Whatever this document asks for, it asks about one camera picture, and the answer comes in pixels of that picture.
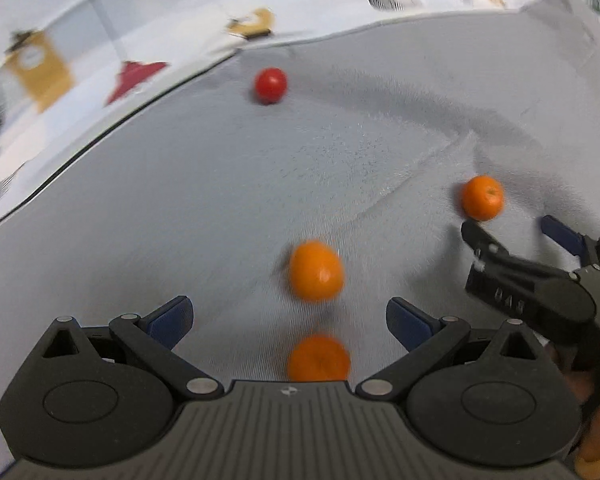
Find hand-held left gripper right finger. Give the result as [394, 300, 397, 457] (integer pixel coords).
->
[356, 297, 553, 402]

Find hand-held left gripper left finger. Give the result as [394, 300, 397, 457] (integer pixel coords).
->
[41, 296, 226, 403]

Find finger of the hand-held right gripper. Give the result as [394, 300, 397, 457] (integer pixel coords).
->
[460, 220, 518, 273]
[540, 215, 600, 273]

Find small orange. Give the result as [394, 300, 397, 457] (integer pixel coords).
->
[287, 333, 352, 382]
[461, 175, 506, 222]
[287, 240, 345, 303]

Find grey blanket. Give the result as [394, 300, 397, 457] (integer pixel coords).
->
[0, 0, 600, 480]

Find red cherry tomato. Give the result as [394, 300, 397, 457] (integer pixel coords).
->
[254, 67, 288, 105]

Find printed deer cloth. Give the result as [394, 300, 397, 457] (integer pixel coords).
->
[0, 0, 556, 233]

